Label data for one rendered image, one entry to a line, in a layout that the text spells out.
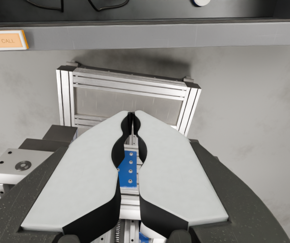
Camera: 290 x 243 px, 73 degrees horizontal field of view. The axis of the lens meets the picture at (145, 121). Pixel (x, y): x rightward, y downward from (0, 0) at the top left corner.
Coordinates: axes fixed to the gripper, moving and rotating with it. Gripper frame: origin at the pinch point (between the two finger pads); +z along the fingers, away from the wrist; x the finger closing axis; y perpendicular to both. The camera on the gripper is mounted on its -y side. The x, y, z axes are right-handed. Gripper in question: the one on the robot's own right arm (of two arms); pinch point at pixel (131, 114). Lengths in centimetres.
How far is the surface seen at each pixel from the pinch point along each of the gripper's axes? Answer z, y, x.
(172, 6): 38.2, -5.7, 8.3
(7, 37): 25.0, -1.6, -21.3
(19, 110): 121, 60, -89
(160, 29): 26.3, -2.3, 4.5
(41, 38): 26.2, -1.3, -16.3
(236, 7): 38.3, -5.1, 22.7
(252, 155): 121, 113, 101
